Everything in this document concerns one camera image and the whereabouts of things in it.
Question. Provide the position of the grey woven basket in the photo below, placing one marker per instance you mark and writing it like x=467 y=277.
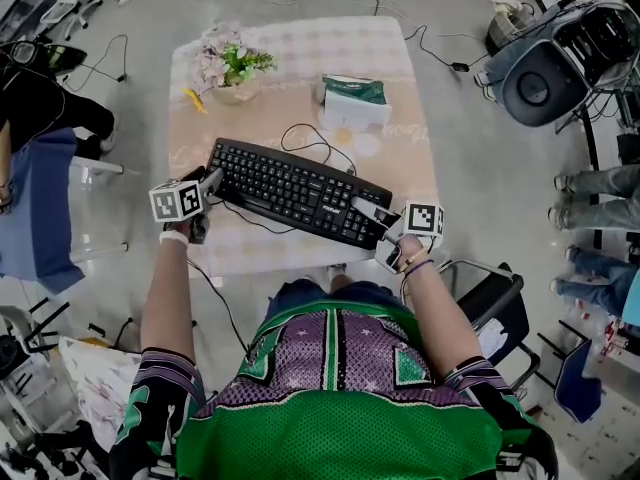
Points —
x=507 y=28

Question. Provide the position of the black metal chair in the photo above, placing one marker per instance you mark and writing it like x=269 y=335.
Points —
x=500 y=303

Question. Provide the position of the white grey backpack unit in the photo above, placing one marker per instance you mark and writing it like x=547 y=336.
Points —
x=550 y=78

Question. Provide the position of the white patterned plastic bag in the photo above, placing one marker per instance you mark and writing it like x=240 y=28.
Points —
x=100 y=393

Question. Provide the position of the white wristband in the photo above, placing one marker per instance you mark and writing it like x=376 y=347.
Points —
x=174 y=237

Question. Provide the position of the person's denim shorts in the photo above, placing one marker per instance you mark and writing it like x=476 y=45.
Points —
x=300 y=293

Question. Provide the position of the blue table cover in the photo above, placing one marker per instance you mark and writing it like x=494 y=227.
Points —
x=40 y=208

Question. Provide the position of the black keyboard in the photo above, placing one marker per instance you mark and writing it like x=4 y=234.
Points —
x=285 y=188

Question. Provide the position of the plaid tablecloth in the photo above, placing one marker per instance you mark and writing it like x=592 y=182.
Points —
x=330 y=48

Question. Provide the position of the person's left forearm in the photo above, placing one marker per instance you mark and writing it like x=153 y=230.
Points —
x=167 y=303

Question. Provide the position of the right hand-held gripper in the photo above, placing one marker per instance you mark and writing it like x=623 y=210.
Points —
x=422 y=220

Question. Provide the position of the green purple mesh jersey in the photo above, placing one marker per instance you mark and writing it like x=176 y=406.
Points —
x=340 y=428

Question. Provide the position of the black power adapter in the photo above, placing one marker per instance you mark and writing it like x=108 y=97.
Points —
x=460 y=66

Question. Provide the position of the green white tissue pack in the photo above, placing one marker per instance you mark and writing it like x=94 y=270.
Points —
x=355 y=103

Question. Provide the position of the person's right forearm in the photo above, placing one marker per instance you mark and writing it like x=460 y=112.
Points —
x=440 y=318

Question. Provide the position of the potted pink flower plant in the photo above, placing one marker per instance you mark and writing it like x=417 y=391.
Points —
x=235 y=68

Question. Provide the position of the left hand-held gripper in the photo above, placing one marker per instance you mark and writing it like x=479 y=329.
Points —
x=175 y=202

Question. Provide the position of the small yellow clip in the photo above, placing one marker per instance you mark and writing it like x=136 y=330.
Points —
x=196 y=100

